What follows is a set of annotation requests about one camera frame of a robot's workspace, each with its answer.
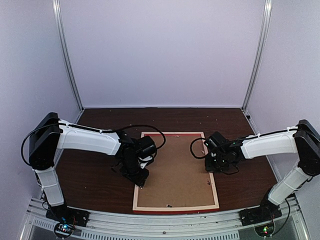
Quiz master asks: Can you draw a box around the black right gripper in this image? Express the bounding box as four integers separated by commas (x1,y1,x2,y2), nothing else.
205,153,230,173

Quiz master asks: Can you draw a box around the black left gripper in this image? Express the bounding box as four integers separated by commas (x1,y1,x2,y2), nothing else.
120,157,150,187

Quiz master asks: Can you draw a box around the red wooden picture frame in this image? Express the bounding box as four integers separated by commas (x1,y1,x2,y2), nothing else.
131,131,221,214

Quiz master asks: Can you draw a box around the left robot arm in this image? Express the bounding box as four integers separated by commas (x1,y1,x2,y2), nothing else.
22,112,158,222

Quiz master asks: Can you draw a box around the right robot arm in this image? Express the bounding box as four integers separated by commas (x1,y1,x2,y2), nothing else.
204,119,320,221

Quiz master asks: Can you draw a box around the right circuit board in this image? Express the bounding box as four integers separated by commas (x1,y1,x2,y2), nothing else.
254,223,275,238

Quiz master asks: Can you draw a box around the circuit board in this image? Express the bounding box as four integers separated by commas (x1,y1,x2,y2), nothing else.
53,222,75,239
254,223,275,238

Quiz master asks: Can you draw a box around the left circuit board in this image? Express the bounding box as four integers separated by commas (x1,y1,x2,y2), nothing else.
53,222,75,239

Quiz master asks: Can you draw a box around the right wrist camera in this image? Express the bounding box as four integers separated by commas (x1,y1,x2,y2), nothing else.
204,131,228,151

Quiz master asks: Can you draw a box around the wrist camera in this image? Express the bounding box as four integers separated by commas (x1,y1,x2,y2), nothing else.
204,131,228,151
136,136,157,159

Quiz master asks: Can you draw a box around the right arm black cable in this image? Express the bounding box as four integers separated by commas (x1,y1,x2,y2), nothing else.
189,138,208,160

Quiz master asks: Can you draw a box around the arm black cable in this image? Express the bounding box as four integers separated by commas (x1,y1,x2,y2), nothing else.
21,124,166,167
189,138,208,160

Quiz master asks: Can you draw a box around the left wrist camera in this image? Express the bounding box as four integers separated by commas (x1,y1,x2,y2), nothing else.
136,136,157,159

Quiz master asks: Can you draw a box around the aluminium front rail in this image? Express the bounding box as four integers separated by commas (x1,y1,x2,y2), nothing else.
17,196,312,240

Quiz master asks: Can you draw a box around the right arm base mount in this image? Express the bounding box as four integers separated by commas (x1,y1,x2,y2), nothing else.
239,199,282,226

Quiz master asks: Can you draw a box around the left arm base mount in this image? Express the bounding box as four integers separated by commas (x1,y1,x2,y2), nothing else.
45,202,90,227

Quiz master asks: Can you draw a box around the right aluminium corner post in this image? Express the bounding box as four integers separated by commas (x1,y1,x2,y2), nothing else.
241,0,273,112

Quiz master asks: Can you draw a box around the aluminium corner post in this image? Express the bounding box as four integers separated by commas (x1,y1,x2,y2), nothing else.
241,0,273,112
52,0,84,112

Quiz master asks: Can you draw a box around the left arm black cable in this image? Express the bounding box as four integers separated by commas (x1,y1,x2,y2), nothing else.
21,124,166,167

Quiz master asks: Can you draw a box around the left aluminium corner post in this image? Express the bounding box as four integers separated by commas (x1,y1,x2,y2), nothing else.
52,0,84,112

